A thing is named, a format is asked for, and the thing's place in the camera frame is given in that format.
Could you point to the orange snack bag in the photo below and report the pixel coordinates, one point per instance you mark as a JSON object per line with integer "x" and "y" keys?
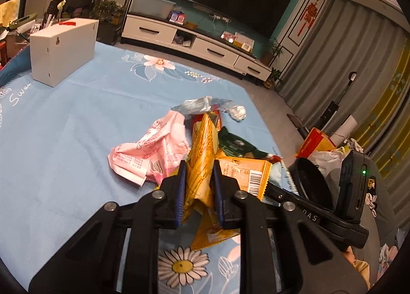
{"x": 252, "y": 176}

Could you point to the red yellow shopping bag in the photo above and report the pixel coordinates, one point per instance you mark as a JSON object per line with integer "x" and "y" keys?
{"x": 316, "y": 140}

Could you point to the potted plant left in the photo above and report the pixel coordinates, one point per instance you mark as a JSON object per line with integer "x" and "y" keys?
{"x": 110, "y": 15}

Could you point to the black trash bin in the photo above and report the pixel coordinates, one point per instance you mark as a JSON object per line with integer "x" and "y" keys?
{"x": 310, "y": 183}

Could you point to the silver foil wrapper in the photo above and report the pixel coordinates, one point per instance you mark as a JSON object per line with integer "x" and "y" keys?
{"x": 201, "y": 105}

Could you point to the white rolled paper tube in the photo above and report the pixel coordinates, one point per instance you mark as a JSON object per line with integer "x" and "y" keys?
{"x": 343, "y": 132}

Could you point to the white plastic bag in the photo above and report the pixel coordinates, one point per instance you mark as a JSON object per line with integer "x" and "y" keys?
{"x": 327, "y": 161}

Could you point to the yellow patterned curtain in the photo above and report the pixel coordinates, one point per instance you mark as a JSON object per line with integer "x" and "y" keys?
{"x": 384, "y": 134}

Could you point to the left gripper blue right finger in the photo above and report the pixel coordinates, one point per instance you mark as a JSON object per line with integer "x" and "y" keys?
{"x": 216, "y": 182}

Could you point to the red shiny snack packet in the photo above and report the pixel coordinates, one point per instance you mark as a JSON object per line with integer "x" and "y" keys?
{"x": 214, "y": 116}

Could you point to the green snack bag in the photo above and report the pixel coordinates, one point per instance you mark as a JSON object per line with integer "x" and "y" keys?
{"x": 235, "y": 146}

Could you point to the red Chinese knot decoration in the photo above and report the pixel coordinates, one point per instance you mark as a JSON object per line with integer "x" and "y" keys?
{"x": 308, "y": 17}

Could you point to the white cardboard box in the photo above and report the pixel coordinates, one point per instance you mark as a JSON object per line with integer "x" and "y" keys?
{"x": 59, "y": 50}

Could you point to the pink plastic wrapper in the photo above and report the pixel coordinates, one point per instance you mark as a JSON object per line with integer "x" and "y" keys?
{"x": 156, "y": 155}

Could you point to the white tissue ball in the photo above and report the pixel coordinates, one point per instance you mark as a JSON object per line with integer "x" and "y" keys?
{"x": 237, "y": 112}

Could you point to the white TV cabinet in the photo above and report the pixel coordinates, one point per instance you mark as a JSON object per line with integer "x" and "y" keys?
{"x": 154, "y": 32}

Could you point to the grey curtain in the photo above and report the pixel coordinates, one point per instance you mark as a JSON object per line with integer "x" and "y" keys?
{"x": 351, "y": 54}

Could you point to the blue floral tablecloth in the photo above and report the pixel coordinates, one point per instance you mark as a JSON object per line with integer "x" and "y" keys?
{"x": 55, "y": 141}

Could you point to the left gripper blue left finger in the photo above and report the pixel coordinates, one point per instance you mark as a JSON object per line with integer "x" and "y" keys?
{"x": 180, "y": 194}

